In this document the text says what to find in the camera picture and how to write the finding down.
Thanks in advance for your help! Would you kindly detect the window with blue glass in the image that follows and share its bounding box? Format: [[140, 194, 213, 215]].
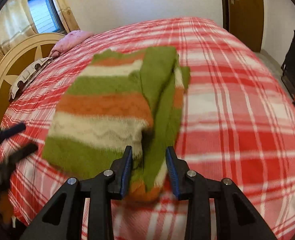
[[28, 0, 65, 34]]

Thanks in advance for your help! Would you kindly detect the pink pillow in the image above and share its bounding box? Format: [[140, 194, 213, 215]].
[[49, 30, 94, 58]]

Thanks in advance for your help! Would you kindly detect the beige patterned curtain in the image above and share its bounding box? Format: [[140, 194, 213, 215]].
[[0, 0, 79, 61]]

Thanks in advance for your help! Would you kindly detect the green orange white striped sweater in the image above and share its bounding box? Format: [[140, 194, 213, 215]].
[[42, 47, 190, 203]]

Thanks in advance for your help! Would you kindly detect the white patterned cloth at headboard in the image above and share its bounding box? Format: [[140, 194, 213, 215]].
[[9, 57, 53, 102]]

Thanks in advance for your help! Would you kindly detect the brown wooden door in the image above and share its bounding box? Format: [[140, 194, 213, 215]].
[[222, 0, 264, 52]]

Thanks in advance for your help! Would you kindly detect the red white plaid bedspread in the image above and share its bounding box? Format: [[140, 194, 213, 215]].
[[0, 17, 295, 239]]

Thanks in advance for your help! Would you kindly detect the beige round wooden headboard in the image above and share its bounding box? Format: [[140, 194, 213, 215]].
[[0, 33, 64, 123]]

